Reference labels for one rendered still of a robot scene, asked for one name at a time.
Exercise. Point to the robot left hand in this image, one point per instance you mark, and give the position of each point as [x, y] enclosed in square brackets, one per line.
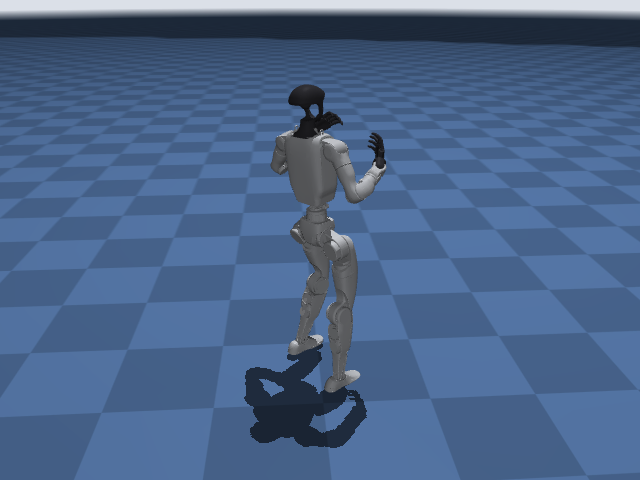
[327, 120]

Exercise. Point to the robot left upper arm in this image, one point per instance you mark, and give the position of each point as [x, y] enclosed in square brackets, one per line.
[279, 163]

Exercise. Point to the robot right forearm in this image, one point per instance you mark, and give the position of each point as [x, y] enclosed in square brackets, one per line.
[367, 184]

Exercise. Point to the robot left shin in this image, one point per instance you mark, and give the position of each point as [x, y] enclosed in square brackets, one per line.
[311, 305]

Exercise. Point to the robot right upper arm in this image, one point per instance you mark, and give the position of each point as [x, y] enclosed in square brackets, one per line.
[337, 152]

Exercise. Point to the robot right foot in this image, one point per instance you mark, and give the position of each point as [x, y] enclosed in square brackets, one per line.
[333, 384]

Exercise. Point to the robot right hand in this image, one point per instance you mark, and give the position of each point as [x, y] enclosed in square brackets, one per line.
[379, 150]

